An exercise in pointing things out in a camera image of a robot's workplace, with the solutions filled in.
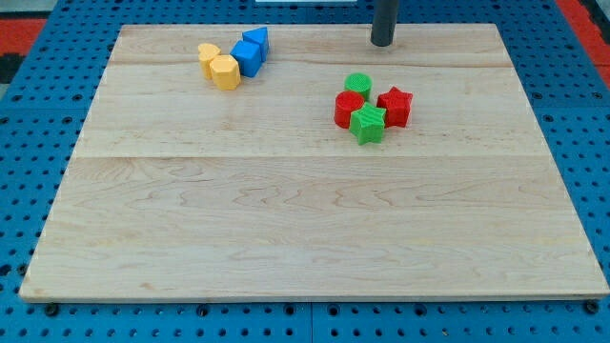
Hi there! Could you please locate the yellow heart block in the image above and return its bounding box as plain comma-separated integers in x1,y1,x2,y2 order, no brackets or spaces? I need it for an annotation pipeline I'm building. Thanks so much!
197,43,221,79

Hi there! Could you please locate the green star block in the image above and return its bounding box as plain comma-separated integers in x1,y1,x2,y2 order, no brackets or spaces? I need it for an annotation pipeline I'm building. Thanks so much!
349,102,386,145

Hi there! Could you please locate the red cylinder block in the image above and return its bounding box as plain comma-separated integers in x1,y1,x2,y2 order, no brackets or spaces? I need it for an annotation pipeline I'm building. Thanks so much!
334,91,365,129

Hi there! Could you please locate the green cylinder block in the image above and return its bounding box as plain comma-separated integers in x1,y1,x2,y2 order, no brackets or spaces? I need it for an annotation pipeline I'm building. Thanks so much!
344,72,373,101

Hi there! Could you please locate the red star block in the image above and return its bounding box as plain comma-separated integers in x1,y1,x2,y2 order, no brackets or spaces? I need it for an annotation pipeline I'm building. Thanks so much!
376,87,414,128

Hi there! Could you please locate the light wooden board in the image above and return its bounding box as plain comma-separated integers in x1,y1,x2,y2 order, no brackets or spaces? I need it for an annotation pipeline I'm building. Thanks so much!
19,24,609,303

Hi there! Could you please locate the yellow hexagon block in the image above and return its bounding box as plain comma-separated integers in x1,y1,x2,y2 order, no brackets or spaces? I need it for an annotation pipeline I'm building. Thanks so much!
210,55,241,91

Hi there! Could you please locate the blue cube block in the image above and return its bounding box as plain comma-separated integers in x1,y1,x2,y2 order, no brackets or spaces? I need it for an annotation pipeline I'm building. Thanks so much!
230,40,262,77

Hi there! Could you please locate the blue triangle block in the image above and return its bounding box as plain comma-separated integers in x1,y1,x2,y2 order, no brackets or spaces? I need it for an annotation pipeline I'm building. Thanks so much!
242,27,270,62

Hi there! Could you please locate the dark grey cylindrical pointer rod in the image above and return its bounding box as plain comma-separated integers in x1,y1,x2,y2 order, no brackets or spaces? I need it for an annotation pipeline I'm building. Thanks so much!
370,0,399,47

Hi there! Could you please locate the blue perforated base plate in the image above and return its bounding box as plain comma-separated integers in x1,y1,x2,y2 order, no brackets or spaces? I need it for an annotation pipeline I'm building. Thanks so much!
1,1,609,342

